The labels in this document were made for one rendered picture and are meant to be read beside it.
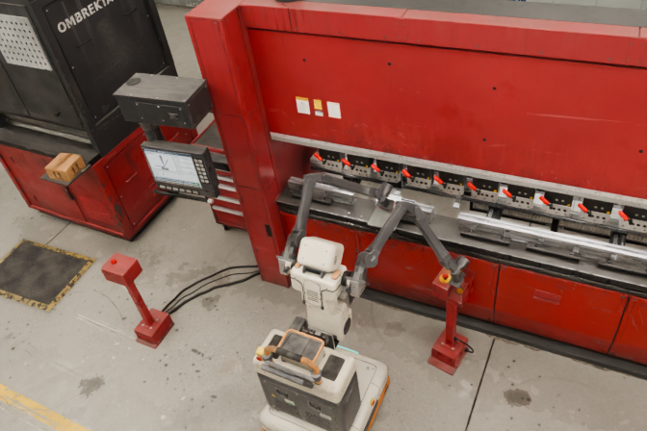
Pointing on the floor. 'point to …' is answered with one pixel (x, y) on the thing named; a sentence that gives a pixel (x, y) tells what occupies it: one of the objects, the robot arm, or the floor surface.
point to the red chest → (227, 215)
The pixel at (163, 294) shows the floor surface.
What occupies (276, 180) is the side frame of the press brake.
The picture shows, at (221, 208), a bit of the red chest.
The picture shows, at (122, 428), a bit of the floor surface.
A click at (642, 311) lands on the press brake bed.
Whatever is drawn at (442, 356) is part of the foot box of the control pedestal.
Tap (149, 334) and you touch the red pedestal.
